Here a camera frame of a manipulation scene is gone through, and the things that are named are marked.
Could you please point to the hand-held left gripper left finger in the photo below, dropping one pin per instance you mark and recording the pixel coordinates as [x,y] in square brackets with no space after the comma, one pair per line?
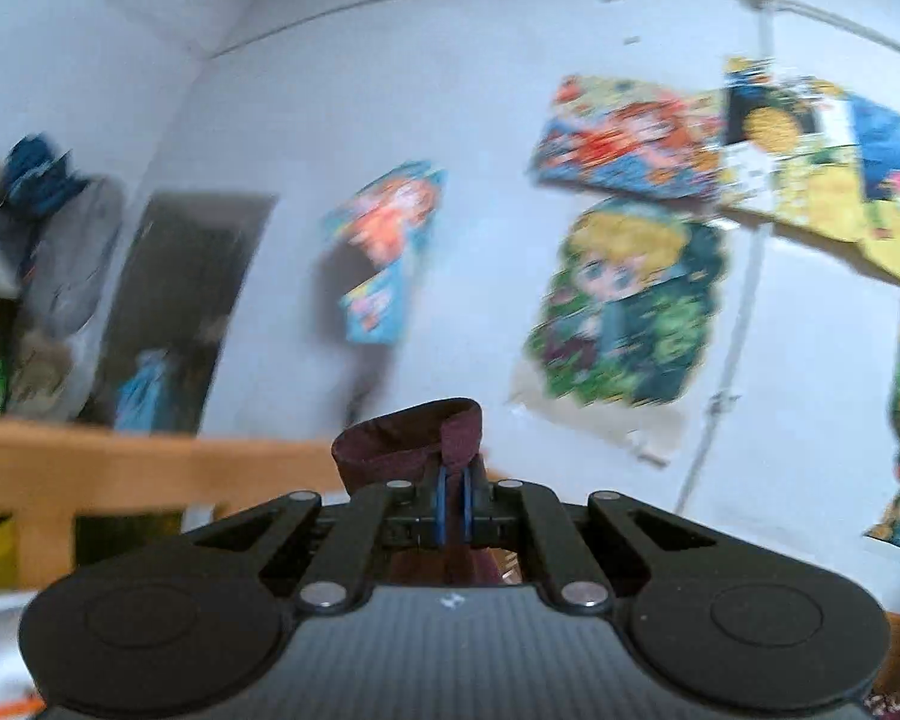
[440,511]

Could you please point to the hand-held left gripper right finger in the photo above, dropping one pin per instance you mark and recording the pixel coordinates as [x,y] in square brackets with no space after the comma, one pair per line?
[467,511]

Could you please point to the maroon small garment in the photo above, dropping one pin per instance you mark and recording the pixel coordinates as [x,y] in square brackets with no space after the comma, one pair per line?
[397,442]

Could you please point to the pile of clothes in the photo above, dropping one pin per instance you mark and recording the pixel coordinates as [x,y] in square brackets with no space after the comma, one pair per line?
[52,255]

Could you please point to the light blue hanging garment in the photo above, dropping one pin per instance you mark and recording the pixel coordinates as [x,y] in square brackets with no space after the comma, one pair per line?
[144,390]

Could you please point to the dark doorway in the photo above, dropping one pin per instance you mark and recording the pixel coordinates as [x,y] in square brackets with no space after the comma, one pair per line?
[187,292]

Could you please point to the small blue wall poster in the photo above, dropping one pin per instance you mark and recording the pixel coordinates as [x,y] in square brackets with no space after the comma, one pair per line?
[375,309]

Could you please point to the green blond figure wall poster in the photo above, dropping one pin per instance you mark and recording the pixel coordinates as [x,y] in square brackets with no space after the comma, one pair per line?
[630,300]

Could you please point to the orange and blue wall poster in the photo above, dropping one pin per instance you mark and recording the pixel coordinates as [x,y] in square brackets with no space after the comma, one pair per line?
[394,210]

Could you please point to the wooden bed frame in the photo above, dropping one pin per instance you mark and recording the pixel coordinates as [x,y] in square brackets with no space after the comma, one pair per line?
[120,465]

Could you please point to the white wall conduit pipe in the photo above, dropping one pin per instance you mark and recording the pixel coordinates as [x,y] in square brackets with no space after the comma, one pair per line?
[746,292]

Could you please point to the red and orange wall poster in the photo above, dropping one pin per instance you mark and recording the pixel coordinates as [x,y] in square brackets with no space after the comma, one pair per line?
[630,139]

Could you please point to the yellow and black wall poster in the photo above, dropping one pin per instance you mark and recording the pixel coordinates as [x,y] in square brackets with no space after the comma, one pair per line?
[784,165]

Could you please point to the blue and yellow wall poster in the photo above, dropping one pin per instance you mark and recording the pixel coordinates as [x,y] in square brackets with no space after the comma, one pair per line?
[896,180]

